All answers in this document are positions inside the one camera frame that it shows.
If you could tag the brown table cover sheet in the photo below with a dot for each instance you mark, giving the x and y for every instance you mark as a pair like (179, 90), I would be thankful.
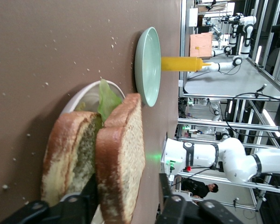
(60, 46)

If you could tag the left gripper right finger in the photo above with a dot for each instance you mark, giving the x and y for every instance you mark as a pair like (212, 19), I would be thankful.
(177, 210)

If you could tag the brown bread slice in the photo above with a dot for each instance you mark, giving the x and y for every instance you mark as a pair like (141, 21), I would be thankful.
(63, 149)
(123, 151)

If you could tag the person in black clothes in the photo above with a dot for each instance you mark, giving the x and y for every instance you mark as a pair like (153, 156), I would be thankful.
(200, 187)

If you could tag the wooden box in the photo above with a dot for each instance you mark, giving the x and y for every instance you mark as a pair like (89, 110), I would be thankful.
(200, 44)

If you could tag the yellow squeeze bottle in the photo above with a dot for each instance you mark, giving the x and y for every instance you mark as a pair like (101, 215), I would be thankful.
(179, 64)

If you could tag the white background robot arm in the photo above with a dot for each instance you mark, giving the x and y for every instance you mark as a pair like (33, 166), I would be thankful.
(247, 35)

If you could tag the green lettuce leaf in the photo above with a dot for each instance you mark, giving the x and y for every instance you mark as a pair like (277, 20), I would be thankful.
(108, 100)

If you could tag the aluminium frame rail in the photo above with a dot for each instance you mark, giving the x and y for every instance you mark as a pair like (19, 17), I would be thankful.
(224, 96)
(228, 125)

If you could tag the beige plate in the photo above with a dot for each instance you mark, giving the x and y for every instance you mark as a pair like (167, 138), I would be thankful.
(84, 95)

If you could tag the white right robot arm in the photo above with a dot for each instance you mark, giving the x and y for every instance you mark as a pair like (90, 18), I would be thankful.
(233, 158)

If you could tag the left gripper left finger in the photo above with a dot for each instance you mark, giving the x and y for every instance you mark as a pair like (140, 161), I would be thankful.
(67, 207)

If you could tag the pale green plate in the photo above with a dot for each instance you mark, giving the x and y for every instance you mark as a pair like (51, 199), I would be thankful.
(149, 65)

